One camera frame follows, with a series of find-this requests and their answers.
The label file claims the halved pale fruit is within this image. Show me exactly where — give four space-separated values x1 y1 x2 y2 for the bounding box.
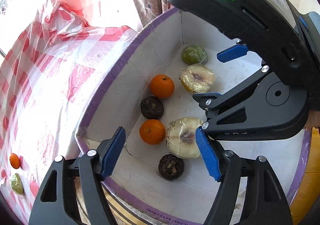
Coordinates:
166 117 204 159
179 64 216 94

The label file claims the green fruit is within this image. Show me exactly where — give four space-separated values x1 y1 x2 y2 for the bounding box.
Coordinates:
181 44 208 65
10 173 24 196

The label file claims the orange tangerine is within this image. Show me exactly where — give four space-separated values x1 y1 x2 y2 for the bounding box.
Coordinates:
139 119 166 145
9 153 21 169
149 74 175 99

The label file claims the small dark dried fruit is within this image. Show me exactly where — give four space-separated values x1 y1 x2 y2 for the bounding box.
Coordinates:
140 96 164 120

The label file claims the dark wrinkled round fruit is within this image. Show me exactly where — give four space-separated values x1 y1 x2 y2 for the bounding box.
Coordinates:
158 154 184 181

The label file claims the striped rug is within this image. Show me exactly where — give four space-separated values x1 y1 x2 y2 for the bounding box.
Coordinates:
75 177 151 225

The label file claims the white purple cardboard box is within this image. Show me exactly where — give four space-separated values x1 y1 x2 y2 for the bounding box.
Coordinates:
75 7 312 225

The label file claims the red white checkered tablecloth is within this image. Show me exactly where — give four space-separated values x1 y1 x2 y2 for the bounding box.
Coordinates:
1 0 136 224

